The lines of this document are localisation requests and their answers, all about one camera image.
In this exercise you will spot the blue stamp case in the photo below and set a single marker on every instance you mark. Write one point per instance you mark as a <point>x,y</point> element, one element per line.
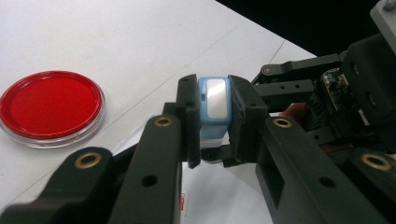
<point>214,93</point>

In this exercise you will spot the white table cover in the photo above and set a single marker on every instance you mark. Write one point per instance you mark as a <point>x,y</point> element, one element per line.
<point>124,37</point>

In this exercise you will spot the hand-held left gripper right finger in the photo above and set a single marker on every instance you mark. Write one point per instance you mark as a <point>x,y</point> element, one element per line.
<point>295,174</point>

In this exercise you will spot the dark curtain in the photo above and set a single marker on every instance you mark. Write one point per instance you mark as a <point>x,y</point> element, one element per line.
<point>295,25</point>

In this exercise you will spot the round red ink pad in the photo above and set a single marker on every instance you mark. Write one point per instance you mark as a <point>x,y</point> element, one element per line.
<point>51,105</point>

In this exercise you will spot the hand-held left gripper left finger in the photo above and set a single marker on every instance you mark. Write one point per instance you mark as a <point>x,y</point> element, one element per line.
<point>158,161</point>

